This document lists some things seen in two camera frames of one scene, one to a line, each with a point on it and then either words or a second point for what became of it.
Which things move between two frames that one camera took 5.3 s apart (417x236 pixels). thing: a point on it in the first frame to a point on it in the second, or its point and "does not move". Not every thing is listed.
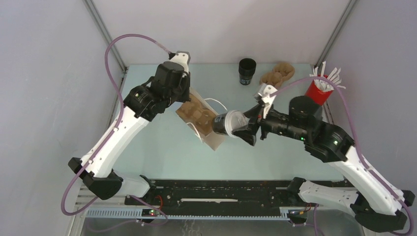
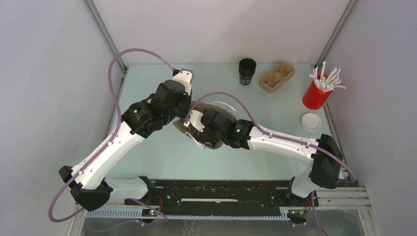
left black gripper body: x=182 y=94 to x=182 y=111
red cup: x=314 y=94 does not move
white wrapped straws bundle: x=324 y=85 does not move
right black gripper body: x=273 y=123 to x=206 y=137
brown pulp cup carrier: x=282 y=71 does not move
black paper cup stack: x=247 y=68 does not move
